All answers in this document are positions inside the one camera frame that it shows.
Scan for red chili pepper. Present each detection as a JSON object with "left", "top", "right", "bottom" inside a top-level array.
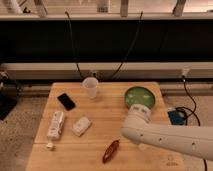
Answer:
[{"left": 102, "top": 140, "right": 120, "bottom": 163}]

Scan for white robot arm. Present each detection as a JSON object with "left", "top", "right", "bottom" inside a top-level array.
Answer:
[{"left": 121, "top": 104, "right": 213, "bottom": 161}]

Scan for green ceramic bowl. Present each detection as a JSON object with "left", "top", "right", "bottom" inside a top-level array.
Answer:
[{"left": 124, "top": 86, "right": 156, "bottom": 109}]

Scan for translucent plastic cup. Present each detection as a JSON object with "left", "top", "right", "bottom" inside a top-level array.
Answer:
[{"left": 82, "top": 77, "right": 98, "bottom": 99}]

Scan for black smartphone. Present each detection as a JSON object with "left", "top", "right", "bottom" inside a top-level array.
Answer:
[{"left": 57, "top": 93, "right": 75, "bottom": 111}]

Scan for small white box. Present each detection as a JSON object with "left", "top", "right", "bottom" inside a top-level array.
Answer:
[{"left": 72, "top": 116, "right": 92, "bottom": 137}]

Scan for white toothpaste tube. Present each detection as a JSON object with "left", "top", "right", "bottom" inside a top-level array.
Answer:
[{"left": 46, "top": 111, "right": 65, "bottom": 150}]

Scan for blue connector box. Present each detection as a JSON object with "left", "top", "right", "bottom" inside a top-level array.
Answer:
[{"left": 168, "top": 111, "right": 184, "bottom": 125}]

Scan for black equipment at left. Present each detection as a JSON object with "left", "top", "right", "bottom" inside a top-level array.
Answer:
[{"left": 0, "top": 71, "right": 20, "bottom": 120}]

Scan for left black hanging cable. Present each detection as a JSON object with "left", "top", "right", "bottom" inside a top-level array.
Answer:
[{"left": 64, "top": 10, "right": 86, "bottom": 80}]

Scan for black hanging cable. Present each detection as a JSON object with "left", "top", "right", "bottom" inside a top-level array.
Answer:
[
  {"left": 108, "top": 10, "right": 144, "bottom": 80},
  {"left": 64, "top": 10, "right": 86, "bottom": 80}
]

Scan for right black hanging cable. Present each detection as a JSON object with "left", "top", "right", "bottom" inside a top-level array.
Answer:
[{"left": 108, "top": 10, "right": 144, "bottom": 80}]

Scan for black floor cable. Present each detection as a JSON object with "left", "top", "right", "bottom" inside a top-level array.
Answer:
[{"left": 175, "top": 75, "right": 208, "bottom": 171}]

